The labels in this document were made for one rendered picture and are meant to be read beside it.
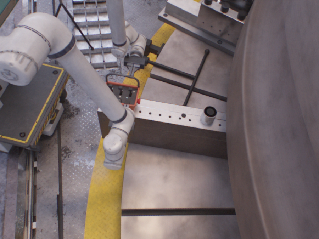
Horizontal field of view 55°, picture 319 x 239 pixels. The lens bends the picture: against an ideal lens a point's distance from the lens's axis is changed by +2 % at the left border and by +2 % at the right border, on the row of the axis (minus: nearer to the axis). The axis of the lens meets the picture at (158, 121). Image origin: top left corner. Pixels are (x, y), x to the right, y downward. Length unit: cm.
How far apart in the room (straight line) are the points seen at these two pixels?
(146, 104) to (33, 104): 89
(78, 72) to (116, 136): 34
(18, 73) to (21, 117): 135
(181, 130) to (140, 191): 49
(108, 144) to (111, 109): 15
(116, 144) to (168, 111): 58
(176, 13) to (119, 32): 107
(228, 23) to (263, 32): 80
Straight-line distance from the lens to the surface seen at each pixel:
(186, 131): 183
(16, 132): 227
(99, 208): 230
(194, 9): 275
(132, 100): 170
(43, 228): 234
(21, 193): 244
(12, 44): 100
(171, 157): 209
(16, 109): 236
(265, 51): 159
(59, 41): 108
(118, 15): 170
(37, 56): 100
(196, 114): 183
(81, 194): 234
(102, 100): 126
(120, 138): 133
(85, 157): 243
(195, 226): 199
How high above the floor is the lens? 223
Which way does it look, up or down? 61 degrees down
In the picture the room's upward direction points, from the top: 10 degrees clockwise
